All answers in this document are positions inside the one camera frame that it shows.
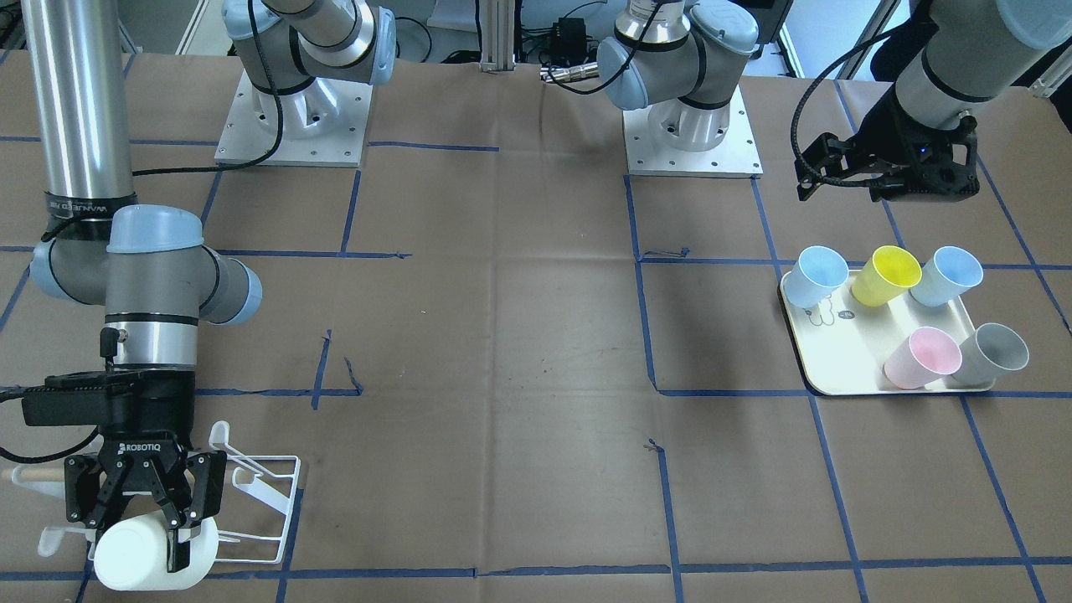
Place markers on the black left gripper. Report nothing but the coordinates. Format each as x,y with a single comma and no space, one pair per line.
882,132

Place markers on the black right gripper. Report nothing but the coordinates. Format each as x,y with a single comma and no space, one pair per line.
149,416

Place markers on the white plastic cup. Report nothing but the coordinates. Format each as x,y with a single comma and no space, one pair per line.
132,555

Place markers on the light blue plastic cup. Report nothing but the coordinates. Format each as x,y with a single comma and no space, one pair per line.
818,273

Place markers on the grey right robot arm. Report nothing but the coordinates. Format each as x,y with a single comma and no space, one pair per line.
148,267

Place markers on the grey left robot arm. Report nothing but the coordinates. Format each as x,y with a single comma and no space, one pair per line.
692,56

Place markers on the yellow plastic cup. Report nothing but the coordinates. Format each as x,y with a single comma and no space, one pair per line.
890,271

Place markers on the pink plastic cup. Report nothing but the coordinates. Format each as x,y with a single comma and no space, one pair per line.
927,355

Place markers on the grey plastic cup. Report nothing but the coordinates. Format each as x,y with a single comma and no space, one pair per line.
990,352

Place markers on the cream bunny tray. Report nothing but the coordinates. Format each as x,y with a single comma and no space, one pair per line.
842,344

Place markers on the black usb hub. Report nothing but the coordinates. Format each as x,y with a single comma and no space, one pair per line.
566,43

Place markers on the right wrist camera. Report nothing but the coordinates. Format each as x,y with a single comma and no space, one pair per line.
79,399

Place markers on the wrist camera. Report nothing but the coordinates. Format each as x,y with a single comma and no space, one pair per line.
829,157
79,399

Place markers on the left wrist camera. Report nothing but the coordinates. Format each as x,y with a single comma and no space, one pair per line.
829,157

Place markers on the aluminium frame beam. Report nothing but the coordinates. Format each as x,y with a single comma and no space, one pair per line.
497,28

